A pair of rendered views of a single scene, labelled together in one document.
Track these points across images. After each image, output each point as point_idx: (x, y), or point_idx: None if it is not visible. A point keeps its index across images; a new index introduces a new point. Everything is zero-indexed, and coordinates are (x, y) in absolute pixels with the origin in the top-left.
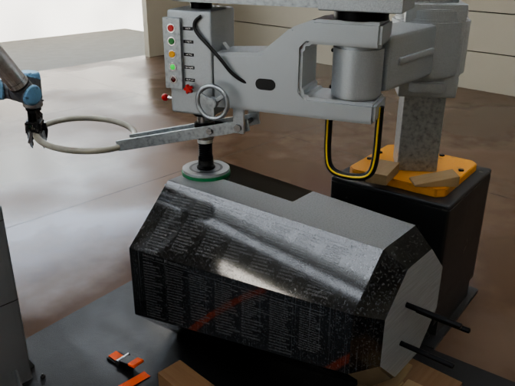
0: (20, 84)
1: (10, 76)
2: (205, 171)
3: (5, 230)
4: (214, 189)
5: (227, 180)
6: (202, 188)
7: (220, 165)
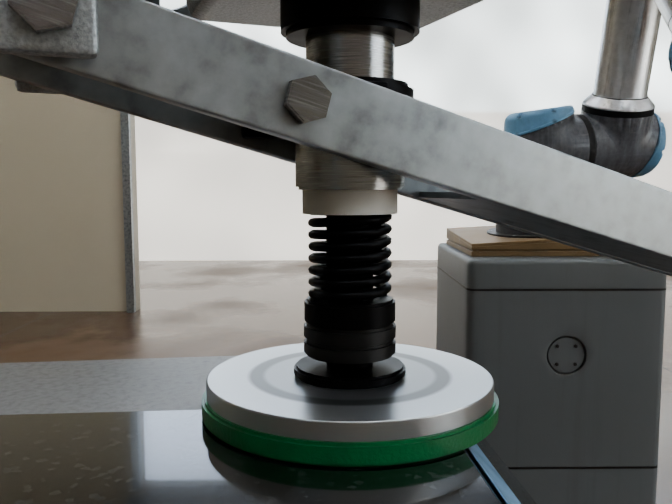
0: (670, 24)
1: (656, 2)
2: (298, 358)
3: (471, 315)
4: (156, 371)
5: (167, 411)
6: (215, 363)
7: (315, 400)
